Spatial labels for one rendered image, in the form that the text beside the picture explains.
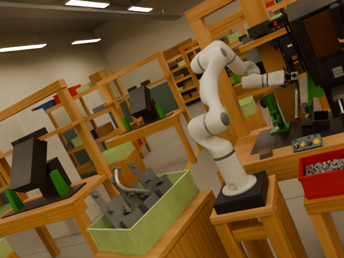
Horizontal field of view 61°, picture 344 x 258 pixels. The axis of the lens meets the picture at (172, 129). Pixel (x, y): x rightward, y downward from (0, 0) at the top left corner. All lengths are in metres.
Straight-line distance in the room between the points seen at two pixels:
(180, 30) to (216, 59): 10.83
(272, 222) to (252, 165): 0.45
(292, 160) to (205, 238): 0.68
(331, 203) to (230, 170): 0.46
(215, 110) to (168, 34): 11.20
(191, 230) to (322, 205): 0.72
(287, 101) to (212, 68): 0.86
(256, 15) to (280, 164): 1.03
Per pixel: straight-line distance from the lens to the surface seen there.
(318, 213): 1.54
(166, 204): 1.78
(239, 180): 1.54
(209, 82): 1.56
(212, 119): 1.42
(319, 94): 1.91
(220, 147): 1.48
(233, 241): 1.62
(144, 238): 1.66
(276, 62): 2.24
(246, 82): 2.00
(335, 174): 1.46
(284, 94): 2.29
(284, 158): 1.79
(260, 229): 1.56
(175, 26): 12.47
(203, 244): 1.89
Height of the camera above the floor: 1.60
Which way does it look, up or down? 10 degrees down
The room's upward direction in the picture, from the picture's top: 25 degrees counter-clockwise
